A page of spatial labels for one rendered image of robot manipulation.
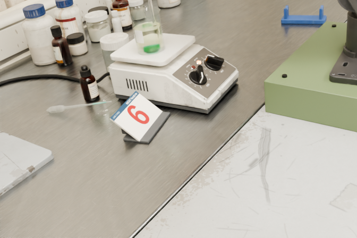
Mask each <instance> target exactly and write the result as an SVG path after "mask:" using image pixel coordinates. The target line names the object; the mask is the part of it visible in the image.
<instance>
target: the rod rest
mask: <svg viewBox="0 0 357 238"><path fill-rule="evenodd" d="M326 20H327V16H326V15H324V6H323V5H321V7H320V9H319V15H289V14H288V5H286V7H285V8H284V16H283V17H282V19H281V24H324V23H325V22H326Z"/></svg>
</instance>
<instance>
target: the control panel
mask: <svg viewBox="0 0 357 238"><path fill-rule="evenodd" d="M208 54H210V55H214V56H216V55H215V54H213V53H212V52H210V51H209V50H207V49H205V48H203V49H202V50H200V51H199V52H198V53H196V54H195V55H194V56H193V57H192V58H191V59H189V60H188V61H187V62H186V63H185V64H184V65H182V66H181V67H180V68H179V69H178V70H177V71H175V72H174V73H173V74H172V75H173V76H174V77H176V78H177V79H179V80H180V81H182V82H183V83H185V84H186V85H187V86H189V87H190V88H192V89H193V90H195V91H196V92H198V93H199V94H201V95H202V96H204V97H205V98H207V99H208V98H209V97H210V96H211V95H212V94H213V93H214V92H215V91H216V89H217V88H218V87H219V86H220V85H221V84H222V83H223V82H224V81H225V80H226V79H227V78H228V77H229V76H230V75H231V74H232V73H233V72H234V71H235V70H236V68H235V67H233V66H231V65H230V64H228V63H227V62H225V61H224V62H223V64H222V67H221V69H220V70H219V71H213V70H210V69H209V68H207V67H206V66H205V63H204V62H205V59H206V57H207V55H208ZM197 61H200V62H201V64H198V63H197ZM193 65H194V66H195V69H193V68H192V67H191V66H193ZM198 65H202V67H203V72H204V75H205V76H206V77H207V82H206V84H204V85H198V84H195V83H193V82H192V81H191V80H190V78H189V74H190V73H191V72H192V71H196V69H197V67H198Z"/></svg>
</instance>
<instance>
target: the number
mask: <svg viewBox="0 0 357 238"><path fill-rule="evenodd" d="M158 111H159V109H157V108H156V107H155V106H154V105H152V104H151V103H150V102H148V101H147V100H145V99H144V98H143V97H142V96H140V95H139V94H138V95H137V96H136V97H135V99H134V100H133V101H132V102H131V103H130V104H129V105H128V107H127V108H126V109H125V110H124V111H123V112H122V113H121V114H120V115H119V116H118V117H117V119H116V120H115V121H117V122H118V123H120V125H122V126H123V127H125V128H126V129H127V130H129V131H130V132H131V133H132V134H134V135H135V136H136V137H138V136H139V135H140V133H141V132H142V131H143V130H144V129H145V127H146V126H147V125H148V124H149V122H150V121H151V120H152V118H153V117H154V116H155V115H156V114H157V112H158Z"/></svg>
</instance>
